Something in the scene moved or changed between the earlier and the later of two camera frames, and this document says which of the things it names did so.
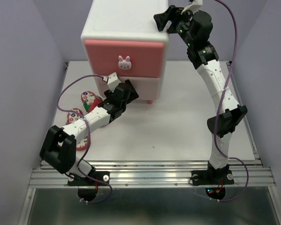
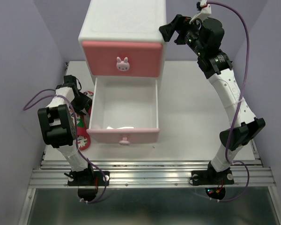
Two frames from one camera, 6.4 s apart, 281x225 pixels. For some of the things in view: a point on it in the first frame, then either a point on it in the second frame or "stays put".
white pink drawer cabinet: x=127 y=59 stays put
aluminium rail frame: x=247 y=174 stays put
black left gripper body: x=132 y=96 to x=80 y=102
